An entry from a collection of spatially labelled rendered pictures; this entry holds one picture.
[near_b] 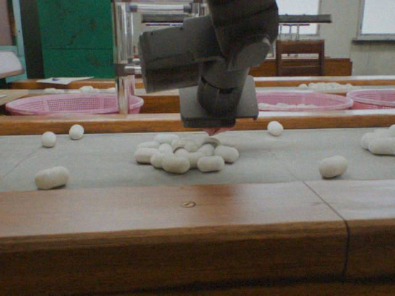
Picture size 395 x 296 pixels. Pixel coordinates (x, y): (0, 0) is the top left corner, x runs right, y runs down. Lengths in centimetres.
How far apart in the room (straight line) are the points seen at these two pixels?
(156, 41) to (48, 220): 21
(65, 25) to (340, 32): 383
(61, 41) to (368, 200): 305
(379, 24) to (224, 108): 571
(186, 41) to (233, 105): 13
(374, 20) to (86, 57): 408
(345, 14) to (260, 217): 575
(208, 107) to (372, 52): 569
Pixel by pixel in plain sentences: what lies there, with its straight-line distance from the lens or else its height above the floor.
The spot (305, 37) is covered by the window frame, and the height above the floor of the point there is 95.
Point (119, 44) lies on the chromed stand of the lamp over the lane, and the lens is 73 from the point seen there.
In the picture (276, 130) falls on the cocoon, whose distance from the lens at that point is 66.
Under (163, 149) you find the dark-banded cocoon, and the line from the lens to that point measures 51.
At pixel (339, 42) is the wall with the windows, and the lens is 598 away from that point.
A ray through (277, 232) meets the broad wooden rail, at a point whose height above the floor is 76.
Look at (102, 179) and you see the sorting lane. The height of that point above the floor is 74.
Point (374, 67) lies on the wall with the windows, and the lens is 620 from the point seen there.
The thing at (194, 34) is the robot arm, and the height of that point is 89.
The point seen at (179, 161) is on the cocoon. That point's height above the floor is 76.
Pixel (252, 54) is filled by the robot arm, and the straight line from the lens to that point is 40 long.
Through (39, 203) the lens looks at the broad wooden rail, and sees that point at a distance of 34.
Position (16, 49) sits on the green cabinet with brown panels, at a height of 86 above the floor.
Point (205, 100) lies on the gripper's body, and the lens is 51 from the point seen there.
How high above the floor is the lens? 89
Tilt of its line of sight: 15 degrees down
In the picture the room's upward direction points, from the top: straight up
